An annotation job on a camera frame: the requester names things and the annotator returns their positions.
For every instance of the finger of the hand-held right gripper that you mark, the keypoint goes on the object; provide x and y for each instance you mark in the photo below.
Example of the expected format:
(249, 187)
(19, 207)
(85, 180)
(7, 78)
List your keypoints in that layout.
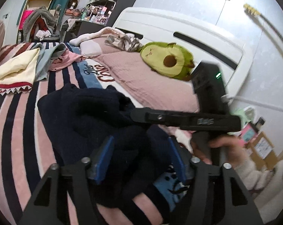
(139, 117)

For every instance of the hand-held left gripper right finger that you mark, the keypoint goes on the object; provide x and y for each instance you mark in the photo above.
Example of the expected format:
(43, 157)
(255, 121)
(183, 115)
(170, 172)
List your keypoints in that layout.
(177, 160)

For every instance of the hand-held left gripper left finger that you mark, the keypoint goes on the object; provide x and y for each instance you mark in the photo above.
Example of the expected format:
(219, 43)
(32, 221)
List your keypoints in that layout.
(101, 164)

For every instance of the navy sweater with planet print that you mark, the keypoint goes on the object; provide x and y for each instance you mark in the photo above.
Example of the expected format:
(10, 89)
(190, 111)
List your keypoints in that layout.
(85, 117)

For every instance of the person's right forearm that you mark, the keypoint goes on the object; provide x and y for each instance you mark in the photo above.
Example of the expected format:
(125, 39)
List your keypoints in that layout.
(251, 173)

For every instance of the pile of clothes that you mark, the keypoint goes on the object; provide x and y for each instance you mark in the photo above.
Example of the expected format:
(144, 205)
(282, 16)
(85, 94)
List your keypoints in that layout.
(40, 21)

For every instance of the person's right hand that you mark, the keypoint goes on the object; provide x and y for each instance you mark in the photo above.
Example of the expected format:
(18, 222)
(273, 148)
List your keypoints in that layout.
(233, 148)

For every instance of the large pink pillow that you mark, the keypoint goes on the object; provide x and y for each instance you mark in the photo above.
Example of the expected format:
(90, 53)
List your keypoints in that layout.
(143, 84)

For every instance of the pink box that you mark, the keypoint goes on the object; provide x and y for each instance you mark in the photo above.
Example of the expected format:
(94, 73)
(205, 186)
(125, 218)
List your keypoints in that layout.
(249, 132)

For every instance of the green avocado plush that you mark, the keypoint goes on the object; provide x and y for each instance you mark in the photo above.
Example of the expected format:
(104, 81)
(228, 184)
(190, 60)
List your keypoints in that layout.
(155, 58)

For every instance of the floral crumpled cloth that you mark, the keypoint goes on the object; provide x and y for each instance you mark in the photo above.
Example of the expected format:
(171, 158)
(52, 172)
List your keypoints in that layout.
(125, 43)

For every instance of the cardboard box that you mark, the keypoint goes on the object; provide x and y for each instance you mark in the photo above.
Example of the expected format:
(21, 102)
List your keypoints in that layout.
(263, 150)

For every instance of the small pale pillow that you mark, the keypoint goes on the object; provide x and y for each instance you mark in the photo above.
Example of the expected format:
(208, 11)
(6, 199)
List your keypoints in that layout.
(91, 48)

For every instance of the guitar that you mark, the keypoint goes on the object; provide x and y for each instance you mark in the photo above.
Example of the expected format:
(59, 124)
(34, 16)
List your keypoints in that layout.
(270, 25)

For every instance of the white bed headboard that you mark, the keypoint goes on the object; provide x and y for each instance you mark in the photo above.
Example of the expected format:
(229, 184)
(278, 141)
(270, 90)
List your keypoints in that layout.
(155, 21)

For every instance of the pink garment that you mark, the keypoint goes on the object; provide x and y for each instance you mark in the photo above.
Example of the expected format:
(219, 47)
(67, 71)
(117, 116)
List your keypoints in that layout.
(64, 61)

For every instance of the white fluffy garment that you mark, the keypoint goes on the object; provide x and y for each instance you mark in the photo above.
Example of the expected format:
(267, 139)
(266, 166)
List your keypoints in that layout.
(85, 37)

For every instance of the dark cluttered desk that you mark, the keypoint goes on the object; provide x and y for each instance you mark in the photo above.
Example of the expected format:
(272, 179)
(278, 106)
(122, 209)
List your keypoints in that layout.
(90, 27)

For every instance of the white fluffy cloth brown spot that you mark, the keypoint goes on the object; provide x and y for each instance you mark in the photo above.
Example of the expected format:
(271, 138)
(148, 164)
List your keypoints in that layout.
(282, 187)

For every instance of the light blue garment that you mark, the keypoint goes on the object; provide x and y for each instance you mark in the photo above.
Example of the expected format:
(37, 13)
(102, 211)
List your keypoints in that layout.
(44, 62)

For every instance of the chair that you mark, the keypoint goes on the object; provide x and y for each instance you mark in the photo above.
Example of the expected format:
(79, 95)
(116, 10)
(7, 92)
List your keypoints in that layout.
(50, 38)

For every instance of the white desk lamp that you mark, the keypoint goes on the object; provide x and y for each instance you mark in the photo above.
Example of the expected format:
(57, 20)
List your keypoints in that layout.
(109, 1)

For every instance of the cream cloth with red trim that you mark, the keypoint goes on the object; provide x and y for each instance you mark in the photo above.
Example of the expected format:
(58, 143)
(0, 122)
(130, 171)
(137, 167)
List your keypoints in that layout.
(17, 68)

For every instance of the wig head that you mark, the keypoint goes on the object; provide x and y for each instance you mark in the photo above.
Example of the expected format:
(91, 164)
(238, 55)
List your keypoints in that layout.
(74, 4)

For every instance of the pink bag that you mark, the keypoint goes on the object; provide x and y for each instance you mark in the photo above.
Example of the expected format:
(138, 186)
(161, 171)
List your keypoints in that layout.
(25, 18)

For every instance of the yellow shelf unit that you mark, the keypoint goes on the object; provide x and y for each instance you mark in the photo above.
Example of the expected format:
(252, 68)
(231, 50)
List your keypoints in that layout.
(41, 1)

